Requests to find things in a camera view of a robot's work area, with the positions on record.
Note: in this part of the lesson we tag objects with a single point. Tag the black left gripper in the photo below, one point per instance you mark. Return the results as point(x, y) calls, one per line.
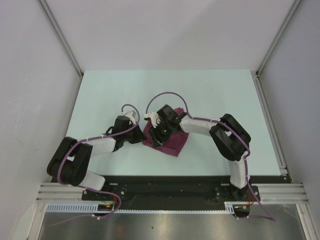
point(139, 134)

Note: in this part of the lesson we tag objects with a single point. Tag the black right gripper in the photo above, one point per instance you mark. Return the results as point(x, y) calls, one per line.
point(158, 139)

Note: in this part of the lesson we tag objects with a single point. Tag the purple cloth napkin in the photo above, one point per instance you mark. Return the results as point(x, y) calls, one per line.
point(176, 142)

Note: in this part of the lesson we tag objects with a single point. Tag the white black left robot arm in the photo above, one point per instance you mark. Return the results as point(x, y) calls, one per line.
point(69, 164)

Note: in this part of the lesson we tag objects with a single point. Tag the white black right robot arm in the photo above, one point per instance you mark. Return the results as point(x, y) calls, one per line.
point(230, 138)

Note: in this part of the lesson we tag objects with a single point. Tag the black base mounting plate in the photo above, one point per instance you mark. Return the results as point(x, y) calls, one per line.
point(176, 192)

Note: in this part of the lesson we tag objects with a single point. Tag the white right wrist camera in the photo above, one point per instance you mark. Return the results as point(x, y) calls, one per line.
point(153, 117)

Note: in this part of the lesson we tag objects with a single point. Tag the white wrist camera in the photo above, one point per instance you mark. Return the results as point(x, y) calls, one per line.
point(131, 115)
point(153, 117)

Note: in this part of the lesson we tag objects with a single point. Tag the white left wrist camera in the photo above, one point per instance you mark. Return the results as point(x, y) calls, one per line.
point(131, 115)

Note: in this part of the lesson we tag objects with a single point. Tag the light blue cable duct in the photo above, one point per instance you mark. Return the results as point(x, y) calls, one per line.
point(101, 208)

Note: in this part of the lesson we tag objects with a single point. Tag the aluminium side rail right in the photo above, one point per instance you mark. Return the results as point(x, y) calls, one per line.
point(270, 125)

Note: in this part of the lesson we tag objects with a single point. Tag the aluminium frame post left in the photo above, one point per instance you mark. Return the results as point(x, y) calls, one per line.
point(48, 13)

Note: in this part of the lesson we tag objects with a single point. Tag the aluminium frame post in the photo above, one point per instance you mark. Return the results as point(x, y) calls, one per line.
point(278, 36)
point(48, 13)

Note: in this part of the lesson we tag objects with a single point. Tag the aluminium frame post right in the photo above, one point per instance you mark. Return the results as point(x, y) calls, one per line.
point(278, 36)

